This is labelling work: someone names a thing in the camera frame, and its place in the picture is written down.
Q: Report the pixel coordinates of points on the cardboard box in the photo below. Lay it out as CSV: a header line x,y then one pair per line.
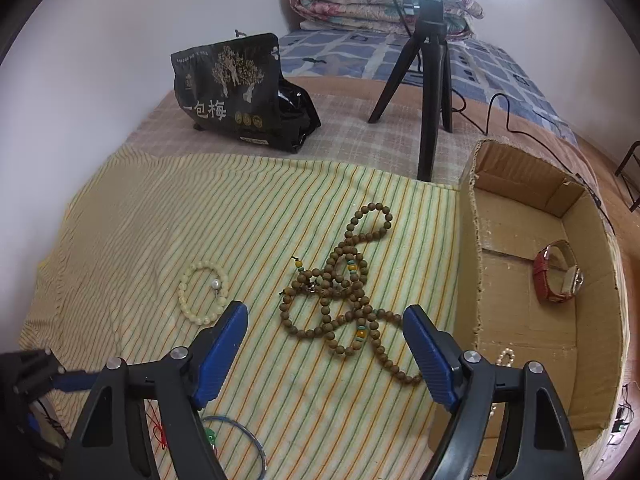
x,y
525,320

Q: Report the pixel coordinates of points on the black printed snack bag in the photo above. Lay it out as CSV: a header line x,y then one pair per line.
x,y
225,85

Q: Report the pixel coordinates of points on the black metal clothes rack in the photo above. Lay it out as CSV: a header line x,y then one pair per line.
x,y
624,157

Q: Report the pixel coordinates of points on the black tripod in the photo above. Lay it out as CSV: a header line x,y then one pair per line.
x,y
430,110

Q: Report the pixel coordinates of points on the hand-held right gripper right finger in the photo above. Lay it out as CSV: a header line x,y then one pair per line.
x,y
430,355

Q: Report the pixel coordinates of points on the beige plaid blanket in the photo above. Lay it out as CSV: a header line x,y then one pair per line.
x,y
350,150

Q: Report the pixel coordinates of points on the blue patterned bedsheet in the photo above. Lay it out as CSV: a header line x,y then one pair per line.
x,y
350,55

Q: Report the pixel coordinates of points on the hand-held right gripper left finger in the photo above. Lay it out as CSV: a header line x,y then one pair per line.
x,y
220,355

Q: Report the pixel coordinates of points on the folded floral quilt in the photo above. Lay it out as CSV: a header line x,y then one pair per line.
x,y
350,5

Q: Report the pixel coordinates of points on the thin metal bangle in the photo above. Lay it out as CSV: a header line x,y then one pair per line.
x,y
252,432

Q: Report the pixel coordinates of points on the yellow green striped cloth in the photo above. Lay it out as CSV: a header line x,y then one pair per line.
x,y
150,220

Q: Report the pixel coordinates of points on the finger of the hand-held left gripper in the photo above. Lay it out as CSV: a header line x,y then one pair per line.
x,y
75,380

